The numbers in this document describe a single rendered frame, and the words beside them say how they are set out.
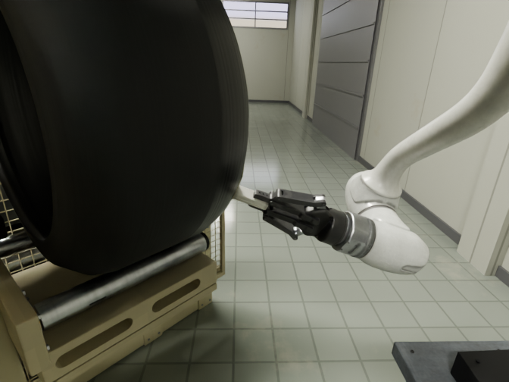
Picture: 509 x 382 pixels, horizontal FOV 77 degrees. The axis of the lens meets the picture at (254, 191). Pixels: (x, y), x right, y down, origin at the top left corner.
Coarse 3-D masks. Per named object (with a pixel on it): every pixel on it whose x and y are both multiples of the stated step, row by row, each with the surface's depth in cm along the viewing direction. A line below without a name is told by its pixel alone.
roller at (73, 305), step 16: (192, 240) 70; (208, 240) 72; (160, 256) 64; (176, 256) 66; (192, 256) 70; (112, 272) 58; (128, 272) 59; (144, 272) 61; (160, 272) 64; (80, 288) 54; (96, 288) 55; (112, 288) 57; (128, 288) 60; (48, 304) 50; (64, 304) 51; (80, 304) 53; (96, 304) 56; (48, 320) 50; (64, 320) 52
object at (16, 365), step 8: (0, 312) 51; (0, 320) 52; (0, 328) 52; (0, 336) 52; (8, 336) 53; (0, 344) 53; (8, 344) 53; (0, 352) 53; (8, 352) 54; (16, 352) 55; (0, 360) 53; (8, 360) 54; (16, 360) 55; (0, 368) 54; (8, 368) 55; (16, 368) 56; (0, 376) 54; (8, 376) 55; (16, 376) 56; (24, 376) 57
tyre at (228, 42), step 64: (0, 0) 36; (64, 0) 34; (128, 0) 37; (192, 0) 44; (0, 64) 70; (64, 64) 34; (128, 64) 36; (192, 64) 42; (0, 128) 72; (64, 128) 35; (128, 128) 37; (192, 128) 43; (64, 192) 40; (128, 192) 40; (192, 192) 48; (64, 256) 49; (128, 256) 49
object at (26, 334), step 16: (0, 272) 53; (0, 288) 49; (16, 288) 50; (0, 304) 49; (16, 304) 46; (16, 320) 44; (32, 320) 44; (16, 336) 44; (32, 336) 45; (32, 352) 45; (32, 368) 46
